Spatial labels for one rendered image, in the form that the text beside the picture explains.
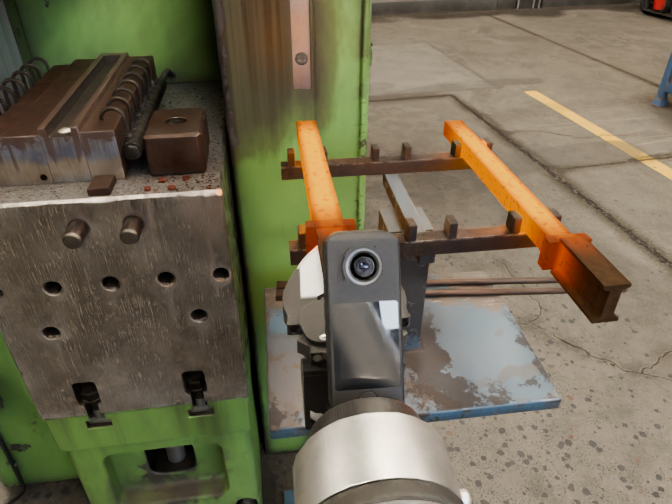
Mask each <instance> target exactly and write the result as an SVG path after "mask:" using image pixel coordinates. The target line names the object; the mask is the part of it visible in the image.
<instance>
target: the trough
mask: <svg viewBox="0 0 672 504"><path fill-rule="evenodd" d="M120 56H121V55H112V56H103V57H102V58H101V60H100V61H99V62H98V63H97V65H96V66H95V67H94V68H93V69H92V71H91V72H90V73H89V74H88V76H87V77H86V78H85V79H84V80H83V82H82V83H81V84H80V85H79V87H78V88H77V89H76V90H75V91H74V93H73V94H72V95H71V96H70V98H69V99H68V100H67V101H66V102H65V104H64V105H63V106H62V107H61V109H60V110H59V111H58V112H57V113H56V115H55V116H54V117H53V118H52V120H51V121H50V122H49V123H48V124H47V126H46V127H45V128H44V129H45V131H46V133H47V136H48V138H54V137H71V131H70V132H67V133H58V132H57V131H58V130H59V129H61V128H63V127H67V128H70V126H71V125H72V123H73V122H74V121H75V119H76V118H77V116H78V115H79V114H80V112H81V111H82V110H83V108H84V107H85V105H86V104H87V103H88V101H89V100H90V98H91V97H92V96H93V94H94V93H95V91H96V90H97V89H98V87H99V86H100V84H101V83H102V82H103V80H104V79H105V77H106V76H107V75H108V73H109V72H110V70H111V69H112V68H113V66H114V65H115V63H116V62H117V61H118V59H119V58H120Z"/></svg>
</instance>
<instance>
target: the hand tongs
mask: <svg viewBox="0 0 672 504"><path fill-rule="evenodd" d="M287 283H288V281H277V284H276V294H275V298H276V301H282V296H283V292H284V289H285V287H286V285H287ZM546 283H558V282H557V280H556V279H555V278H554V277H512V278H463V279H427V286H450V285H497V284H546ZM539 294H567V293H566V292H565V290H564V289H563V288H562V287H544V288H493V289H441V290H426V294H425V297H437V296H489V295H539Z"/></svg>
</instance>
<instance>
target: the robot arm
mask: <svg viewBox="0 0 672 504"><path fill-rule="evenodd" d="M322 262H323V274H322V268H321V262H320V256H319V251H318V245H317V246H316V247H315V248H314V249H313V250H311V251H310V252H309V253H308V254H307V255H306V256H305V257H304V258H303V259H302V261H301V262H300V264H299V265H298V267H297V269H295V270H294V272H293V274H292V275H291V277H290V279H289V281H288V283H287V285H286V287H285V289H284V292H283V296H282V303H283V318H284V323H285V324H286V325H287V335H299V338H298V339H297V352H298V353H299V354H302V355H304V357H305V358H300V360H301V383H302V395H303V408H304V421H305V430H310V433H309V437H308V440H307V441H306V442H305V444H304V445H303V446H302V448H301V449H300V451H299V452H298V453H297V455H296V457H295V462H294V466H293V484H294V503H295V504H471V494H470V493H469V492H468V490H466V489H459V486H458V483H457V480H456V477H455V474H454V471H453V468H452V465H451V462H450V459H449V456H448V453H447V450H446V447H445V444H444V441H443V438H442V437H441V435H440V434H439V433H438V432H437V431H436V430H435V429H434V428H433V427H432V426H431V424H429V423H427V422H424V421H422V420H421V419H420V417H419V415H418V414H417V413H416V411H415V410H414V409H412V408H411V407H410V406H408V405H407V404H405V394H404V370H405V361H404V358H403V347H404V346H405V345H406V344H407V334H408V333H407V331H405V330H402V328H403V327H409V325H410V314H409V313H408V311H407V308H406V304H407V300H406V294H405V291H404V289H403V287H402V286H401V272H400V245H399V242H398V239H397V238H396V237H395V236H394V235H393V234H391V233H390V232H387V231H384V230H377V229H374V230H352V231H337V232H333V233H331V234H330V235H328V236H327V237H326V238H325V240H324V242H323V245H322ZM310 410H311V411H313V412H314V413H321V414H323V415H322V416H321V417H320V418H318V420H317V421H315V420H313V419H311V418H310Z"/></svg>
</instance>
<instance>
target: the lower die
mask: <svg viewBox="0 0 672 504"><path fill-rule="evenodd" d="M112 55H121V56H120V58H119V59H118V61H117V62H116V63H115V65H114V66H113V68H112V69H111V70H110V72H109V73H108V75H107V76H106V77H105V79H104V80H103V82H102V83H101V84H100V86H99V87H98V89H97V90H96V91H95V93H94V94H93V96H92V97H91V98H90V100H89V101H88V103H87V104H86V105H85V107H84V108H83V110H82V111H81V112H80V114H79V115H78V116H77V118H76V119H75V121H74V122H73V123H72V125H71V126H70V131H71V137H54V138H48V136H47V133H46V131H45V129H44V128H45V127H46V126H47V124H48V123H49V122H50V121H51V120H52V118H53V117H54V116H55V115H56V113H57V112H58V111H59V110H60V109H61V107H62V106H63V105H64V104H65V102H66V101H67V100H68V99H69V98H70V96H71V95H72V94H73V93H74V91H75V90H76V89H77V88H78V87H79V85H80V84H81V83H82V82H83V80H84V79H85V78H86V77H87V76H88V74H89V73H90V72H91V71H92V69H93V68H94V67H95V66H96V65H97V63H98V62H99V61H100V60H101V58H102V57H103V56H112ZM135 58H144V59H146V60H147V61H148V62H149V63H150V64H151V67H152V72H153V77H154V79H156V78H157V75H156V69H155V64H154V58H153V56H130V57H129V54H128V53H101V54H100V55H99V56H98V57H97V58H96V59H75V60H74V61H73V62H72V63H71V64H70V65H53V66H52V67H51V68H50V69H51V70H49V71H47V72H46V73H45V74H44V75H43V78H41V79H39V80H38V81H37V82H35V83H36V86H34V87H32V86H31V87H30V88H29V89H28V90H27V92H26V93H24V94H23V95H22V96H21V97H20V98H19V99H18V101H19V102H18V103H16V104H15V103H13V104H12V105H11V106H10V107H9V108H8V109H9V110H7V111H5V112H4V113H3V114H2V115H1V116H0V186H16V185H32V184H47V183H61V182H77V181H92V179H93V177H94V176H98V175H115V177H116V179H125V178H126V176H127V173H128V171H129V168H130V166H131V163H132V161H133V160H130V159H127V158H126V156H125V155H124V153H123V146H124V144H125V140H126V139H125V136H124V135H125V129H124V124H123V120H122V117H121V115H120V114H119V113H118V112H116V111H113V110H110V111H107V112H106V113H105V114H104V120H99V113H100V111H101V110H102V109H103V108H104V107H105V104H106V102H107V100H108V99H109V98H111V94H112V92H113V91H114V90H115V89H116V88H117V84H118V82H119V81H121V80H122V76H123V75H124V74H125V73H126V70H127V68H128V67H129V66H130V64H131V62H132V61H133V60H134V59H135ZM116 96H121V97H123V98H125V99H127V100H128V101H129V103H130V104H131V107H132V111H133V116H134V114H135V109H134V104H133V100H132V96H131V95H130V94H129V93H128V92H125V91H121V92H118V93H117V94H116ZM110 106H115V107H118V108H120V109H121V110H122V111H123V112H124V113H125V115H126V117H127V122H128V126H129V131H130V129H131V128H130V117H129V113H128V108H127V106H126V104H125V103H124V102H122V101H118V100H116V101H113V102H112V103H111V104H110ZM42 174H44V175H46V176H47V178H48V179H47V180H46V181H43V180H41V179H40V175H42Z"/></svg>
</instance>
